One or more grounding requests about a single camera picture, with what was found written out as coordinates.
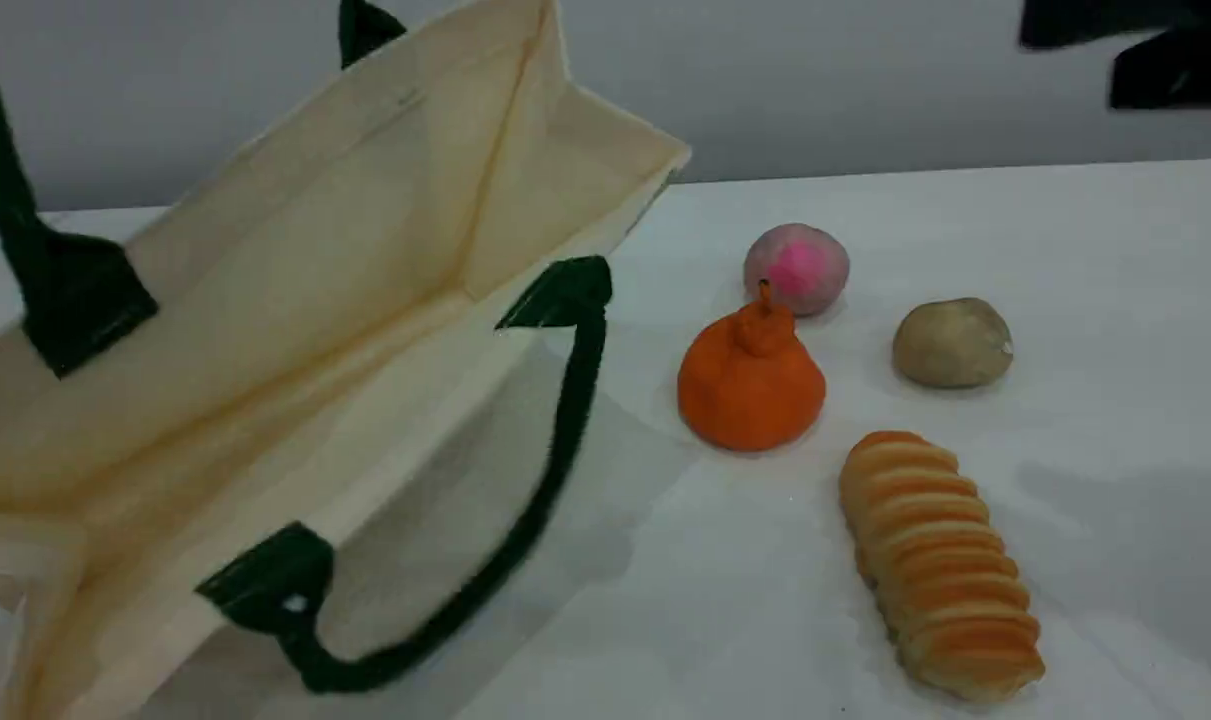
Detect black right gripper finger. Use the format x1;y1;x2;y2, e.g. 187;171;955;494
1110;28;1211;111
1020;0;1211;51

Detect beige round egg yolk pastry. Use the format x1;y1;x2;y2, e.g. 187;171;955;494
892;297;1014;389

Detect orange with stem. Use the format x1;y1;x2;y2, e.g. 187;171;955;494
677;282;828;453

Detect white canvas bag green handles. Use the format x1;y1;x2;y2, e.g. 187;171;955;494
0;0;693;720

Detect pink peach bun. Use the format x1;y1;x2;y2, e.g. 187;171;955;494
743;223;852;317

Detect long ridged golden bread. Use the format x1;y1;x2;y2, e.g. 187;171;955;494
838;430;1046;703

